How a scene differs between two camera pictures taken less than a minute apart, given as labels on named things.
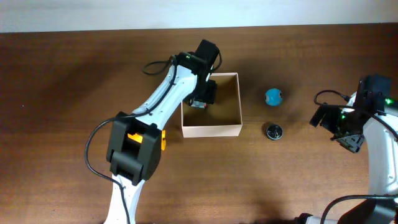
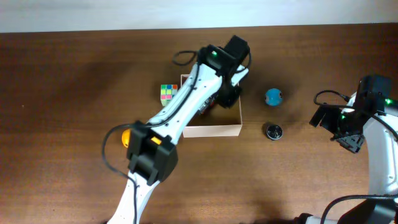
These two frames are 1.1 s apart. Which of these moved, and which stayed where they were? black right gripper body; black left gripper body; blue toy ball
Moved: black left gripper body
Stayed: blue toy ball; black right gripper body
